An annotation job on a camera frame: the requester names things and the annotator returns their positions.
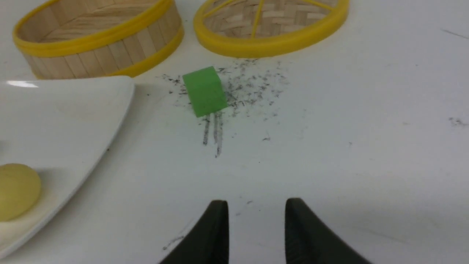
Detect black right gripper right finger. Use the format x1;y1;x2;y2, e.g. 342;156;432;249
285;198;370;264

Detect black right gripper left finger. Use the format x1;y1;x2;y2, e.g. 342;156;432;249
161;199;229;264

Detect yellow steamed bun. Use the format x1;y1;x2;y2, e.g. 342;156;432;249
0;164;41;222

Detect white square plate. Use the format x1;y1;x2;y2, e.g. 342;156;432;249
0;76;135;259

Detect green cube block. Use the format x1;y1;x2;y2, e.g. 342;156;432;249
182;66;228;118

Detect woven bamboo steamer lid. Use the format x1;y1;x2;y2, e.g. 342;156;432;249
193;0;350;58

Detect bamboo steamer basket yellow rims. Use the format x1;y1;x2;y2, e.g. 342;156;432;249
13;0;184;80

